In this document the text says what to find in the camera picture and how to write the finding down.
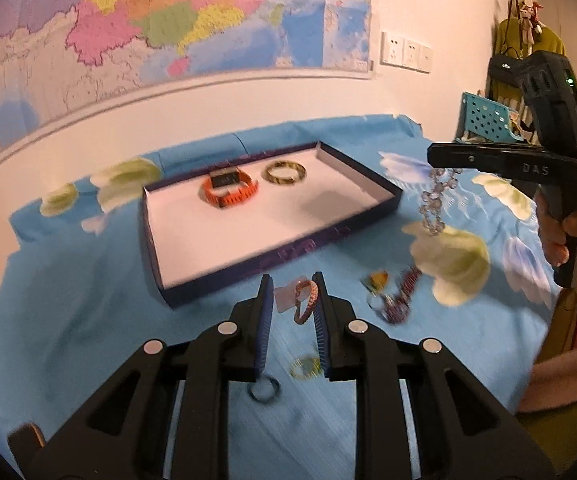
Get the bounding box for clear pink flower bracelet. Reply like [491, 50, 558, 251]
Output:
[417, 167, 465, 238]

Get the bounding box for purple beaded bracelet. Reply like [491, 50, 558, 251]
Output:
[380, 263, 424, 325]

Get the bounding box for black ring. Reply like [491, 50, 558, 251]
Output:
[247, 376, 282, 404]

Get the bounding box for gold green stone ring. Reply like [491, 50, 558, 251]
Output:
[289, 354, 324, 380]

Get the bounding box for pink woven ring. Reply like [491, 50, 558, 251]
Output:
[292, 278, 320, 326]

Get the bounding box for orange smart watch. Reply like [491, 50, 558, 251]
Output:
[202, 167, 259, 208]

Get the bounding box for right hand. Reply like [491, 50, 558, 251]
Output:
[535, 191, 577, 268]

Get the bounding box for hanging clothes and bags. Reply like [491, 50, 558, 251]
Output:
[485, 0, 566, 110]

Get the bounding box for teal perforated basket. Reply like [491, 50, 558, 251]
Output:
[454, 92, 535, 144]

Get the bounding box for blue floral bed sheet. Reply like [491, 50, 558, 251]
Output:
[0, 117, 556, 479]

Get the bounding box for navy shallow box tray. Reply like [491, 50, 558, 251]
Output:
[142, 142, 402, 308]

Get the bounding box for white wall socket panel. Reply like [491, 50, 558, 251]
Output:
[379, 30, 433, 74]

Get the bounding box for colourful wall map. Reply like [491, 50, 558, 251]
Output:
[0, 0, 372, 164]

